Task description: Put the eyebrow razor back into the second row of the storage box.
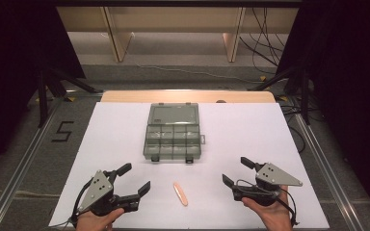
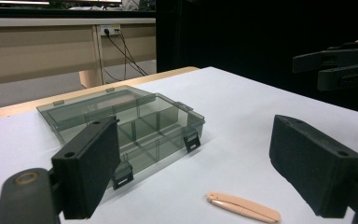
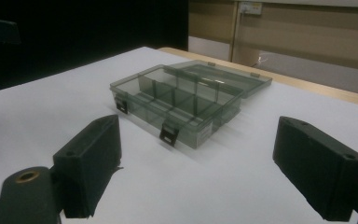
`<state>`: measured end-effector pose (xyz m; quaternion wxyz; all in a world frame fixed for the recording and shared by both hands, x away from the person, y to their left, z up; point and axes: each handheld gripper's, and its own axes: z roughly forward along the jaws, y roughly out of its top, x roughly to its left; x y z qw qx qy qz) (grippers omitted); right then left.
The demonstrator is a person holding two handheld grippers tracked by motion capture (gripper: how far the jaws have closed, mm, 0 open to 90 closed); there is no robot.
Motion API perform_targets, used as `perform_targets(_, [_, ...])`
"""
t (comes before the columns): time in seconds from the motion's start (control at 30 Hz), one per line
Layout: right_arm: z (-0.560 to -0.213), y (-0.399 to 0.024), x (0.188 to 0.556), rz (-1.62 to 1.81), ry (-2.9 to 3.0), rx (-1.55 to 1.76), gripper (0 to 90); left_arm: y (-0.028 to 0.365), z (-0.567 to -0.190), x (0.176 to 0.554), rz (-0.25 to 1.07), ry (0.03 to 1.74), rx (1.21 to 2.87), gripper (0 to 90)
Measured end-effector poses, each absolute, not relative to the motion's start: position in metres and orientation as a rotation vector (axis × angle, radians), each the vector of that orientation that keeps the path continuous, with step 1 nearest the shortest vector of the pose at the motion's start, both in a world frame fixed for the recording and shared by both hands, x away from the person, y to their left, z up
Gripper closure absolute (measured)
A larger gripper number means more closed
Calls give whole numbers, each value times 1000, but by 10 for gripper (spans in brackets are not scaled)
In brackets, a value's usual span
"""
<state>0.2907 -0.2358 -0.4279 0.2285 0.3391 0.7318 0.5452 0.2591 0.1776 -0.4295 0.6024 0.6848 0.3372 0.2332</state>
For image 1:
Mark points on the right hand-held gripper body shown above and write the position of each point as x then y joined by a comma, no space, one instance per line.
274,175

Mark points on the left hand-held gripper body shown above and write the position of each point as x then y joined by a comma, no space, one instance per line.
97,190

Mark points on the person's left hand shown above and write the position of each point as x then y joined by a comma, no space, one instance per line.
93,220

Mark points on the person's right hand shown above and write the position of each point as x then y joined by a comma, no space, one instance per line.
271,215

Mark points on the white board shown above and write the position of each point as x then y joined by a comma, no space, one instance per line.
234,138

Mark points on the small pink stick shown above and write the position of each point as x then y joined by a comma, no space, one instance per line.
180,193

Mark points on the grey clear plastic compartment box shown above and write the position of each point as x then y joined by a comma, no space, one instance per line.
172,134

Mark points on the black tape floor mark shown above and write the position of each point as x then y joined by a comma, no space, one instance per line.
63,131

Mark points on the black metal stand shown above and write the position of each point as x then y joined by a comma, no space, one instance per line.
42,96
304,96

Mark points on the wooden table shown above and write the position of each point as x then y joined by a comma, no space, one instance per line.
186,96

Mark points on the dark curtain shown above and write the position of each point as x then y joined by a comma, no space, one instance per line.
13,48
350,64

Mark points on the wooden shelf unit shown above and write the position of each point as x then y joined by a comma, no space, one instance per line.
173,19

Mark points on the metal floor rail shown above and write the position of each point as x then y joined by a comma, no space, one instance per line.
327,173
19,170

